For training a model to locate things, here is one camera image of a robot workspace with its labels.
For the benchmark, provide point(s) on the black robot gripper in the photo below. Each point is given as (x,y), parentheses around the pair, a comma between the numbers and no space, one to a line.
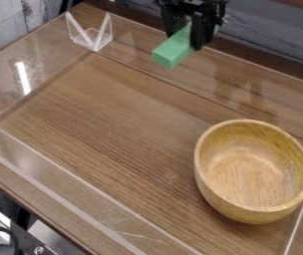
(207,14)

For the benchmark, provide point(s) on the green rectangular block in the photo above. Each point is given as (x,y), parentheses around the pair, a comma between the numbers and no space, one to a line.
(170,53)

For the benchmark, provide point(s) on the brown wooden bowl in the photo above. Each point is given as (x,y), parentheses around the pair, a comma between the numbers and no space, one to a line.
(249,170)

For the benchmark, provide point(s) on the clear acrylic corner bracket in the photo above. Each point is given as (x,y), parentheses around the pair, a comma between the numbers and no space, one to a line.
(91,38)

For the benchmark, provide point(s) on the black metal table bracket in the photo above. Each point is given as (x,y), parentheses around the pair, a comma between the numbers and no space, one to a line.
(39,240)

